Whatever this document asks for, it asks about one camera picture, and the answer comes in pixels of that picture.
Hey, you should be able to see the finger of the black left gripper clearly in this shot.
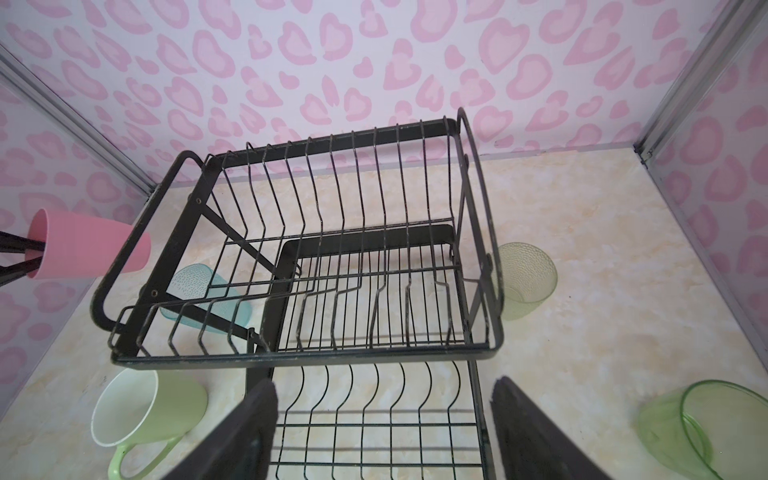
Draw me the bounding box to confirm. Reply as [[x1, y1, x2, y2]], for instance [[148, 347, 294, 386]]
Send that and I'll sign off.
[[0, 257, 42, 286], [0, 231, 45, 254]]

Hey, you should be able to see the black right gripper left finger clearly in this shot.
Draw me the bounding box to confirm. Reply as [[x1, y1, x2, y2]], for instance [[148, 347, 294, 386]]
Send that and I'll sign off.
[[165, 379, 278, 480]]

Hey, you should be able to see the pink plastic cup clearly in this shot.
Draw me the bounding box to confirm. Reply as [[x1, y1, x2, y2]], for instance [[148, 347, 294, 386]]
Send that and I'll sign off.
[[25, 208, 133, 280]]

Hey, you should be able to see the frosted pale green textured cup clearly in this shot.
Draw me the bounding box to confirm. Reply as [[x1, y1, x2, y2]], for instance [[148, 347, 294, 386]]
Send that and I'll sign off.
[[499, 242, 558, 321]]

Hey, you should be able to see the light green ceramic mug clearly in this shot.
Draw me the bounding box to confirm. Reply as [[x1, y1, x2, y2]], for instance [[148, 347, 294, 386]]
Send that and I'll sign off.
[[90, 369, 208, 479]]

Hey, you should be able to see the aluminium corner frame post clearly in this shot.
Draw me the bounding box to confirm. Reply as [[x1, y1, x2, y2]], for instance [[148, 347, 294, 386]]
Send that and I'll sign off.
[[1, 46, 157, 195], [633, 0, 768, 166]]

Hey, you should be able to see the black wire dish rack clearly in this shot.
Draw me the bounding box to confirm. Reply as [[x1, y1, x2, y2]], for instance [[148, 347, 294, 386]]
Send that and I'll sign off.
[[91, 111, 504, 479]]

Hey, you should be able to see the clear green plastic cup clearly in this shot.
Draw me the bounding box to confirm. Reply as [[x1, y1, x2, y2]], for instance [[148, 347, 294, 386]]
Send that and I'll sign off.
[[635, 380, 767, 479]]

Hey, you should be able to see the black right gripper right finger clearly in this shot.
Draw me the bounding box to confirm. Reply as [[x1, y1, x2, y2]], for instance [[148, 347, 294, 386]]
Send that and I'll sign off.
[[491, 377, 609, 480]]

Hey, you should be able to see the aluminium corner frame post left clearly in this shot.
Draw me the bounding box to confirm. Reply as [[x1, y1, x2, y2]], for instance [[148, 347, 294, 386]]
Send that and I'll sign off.
[[1, 46, 157, 195]]

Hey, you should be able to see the frosted teal textured cup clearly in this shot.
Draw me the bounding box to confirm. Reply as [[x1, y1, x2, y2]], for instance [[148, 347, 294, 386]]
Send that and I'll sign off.
[[167, 263, 252, 328]]

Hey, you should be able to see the aluminium corner frame post right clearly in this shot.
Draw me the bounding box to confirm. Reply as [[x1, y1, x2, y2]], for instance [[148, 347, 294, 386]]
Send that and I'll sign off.
[[633, 0, 768, 166]]

